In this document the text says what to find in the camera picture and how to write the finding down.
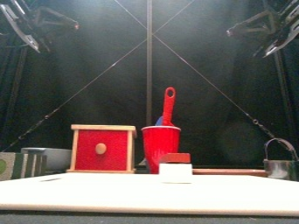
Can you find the salmon sushi toy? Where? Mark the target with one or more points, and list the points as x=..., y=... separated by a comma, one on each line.
x=175, y=173

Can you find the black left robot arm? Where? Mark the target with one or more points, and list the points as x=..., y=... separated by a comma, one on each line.
x=51, y=19

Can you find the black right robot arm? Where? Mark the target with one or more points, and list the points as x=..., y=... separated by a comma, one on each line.
x=252, y=26

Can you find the square wooden plate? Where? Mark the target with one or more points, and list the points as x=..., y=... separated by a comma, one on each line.
x=229, y=172

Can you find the blue plastic utensil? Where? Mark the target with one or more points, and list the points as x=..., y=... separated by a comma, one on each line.
x=159, y=122

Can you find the green and grey block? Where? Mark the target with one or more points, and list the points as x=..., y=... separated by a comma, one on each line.
x=15, y=166

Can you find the red wooden knob box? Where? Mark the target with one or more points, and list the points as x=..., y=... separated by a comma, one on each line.
x=89, y=159

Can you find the white cutting board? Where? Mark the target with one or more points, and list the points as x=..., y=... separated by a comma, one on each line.
x=116, y=192

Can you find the vertical frame pole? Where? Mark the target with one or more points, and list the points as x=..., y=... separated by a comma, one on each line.
x=148, y=73

